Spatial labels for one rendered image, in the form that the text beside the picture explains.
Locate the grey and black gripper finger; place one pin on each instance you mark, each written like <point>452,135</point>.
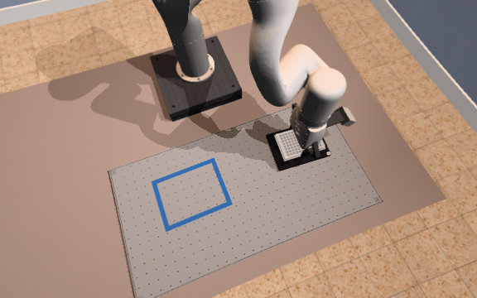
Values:
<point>293,106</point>
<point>308,152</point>

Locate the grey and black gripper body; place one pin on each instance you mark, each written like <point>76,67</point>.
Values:
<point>305,135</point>

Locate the blue tape rectangle outline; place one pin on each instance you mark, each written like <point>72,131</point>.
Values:
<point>197,216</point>

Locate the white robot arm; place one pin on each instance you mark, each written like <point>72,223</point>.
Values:
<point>279,81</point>

